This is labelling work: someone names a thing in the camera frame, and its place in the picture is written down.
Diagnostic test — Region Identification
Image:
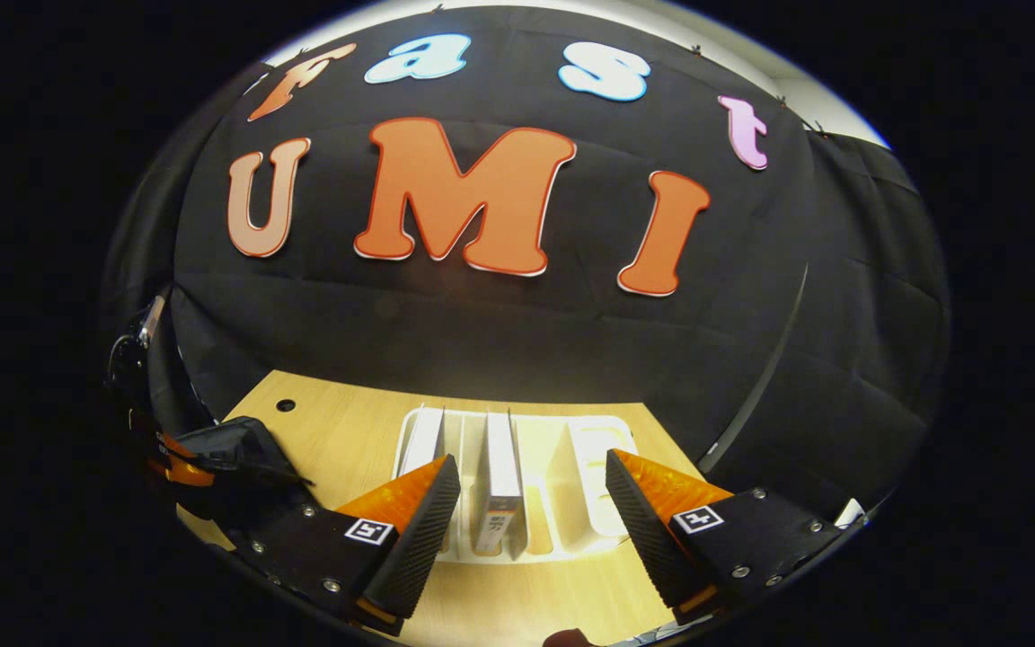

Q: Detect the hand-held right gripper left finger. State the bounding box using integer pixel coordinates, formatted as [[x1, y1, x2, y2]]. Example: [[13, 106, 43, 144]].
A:
[[228, 454, 463, 635]]

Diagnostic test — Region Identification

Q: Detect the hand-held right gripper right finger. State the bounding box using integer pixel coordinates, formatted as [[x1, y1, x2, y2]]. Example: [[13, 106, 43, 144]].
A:
[[606, 448, 845, 626]]

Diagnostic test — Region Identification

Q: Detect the white plastic bookshelf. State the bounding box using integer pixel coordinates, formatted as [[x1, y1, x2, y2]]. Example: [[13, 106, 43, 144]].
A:
[[392, 404, 641, 565]]

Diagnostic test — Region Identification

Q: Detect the black schoolbag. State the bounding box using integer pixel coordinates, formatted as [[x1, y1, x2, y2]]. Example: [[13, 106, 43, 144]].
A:
[[158, 415, 314, 527]]

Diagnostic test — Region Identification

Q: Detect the black backdrop cloth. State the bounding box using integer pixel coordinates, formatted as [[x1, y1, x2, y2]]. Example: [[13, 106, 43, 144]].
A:
[[100, 4, 950, 531]]

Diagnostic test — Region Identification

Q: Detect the blue cover book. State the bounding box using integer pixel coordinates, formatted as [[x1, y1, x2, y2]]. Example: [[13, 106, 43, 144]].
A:
[[397, 406, 447, 479]]

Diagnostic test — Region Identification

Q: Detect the grey cover book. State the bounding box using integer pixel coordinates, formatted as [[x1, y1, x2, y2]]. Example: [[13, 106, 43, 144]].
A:
[[472, 411, 528, 561]]

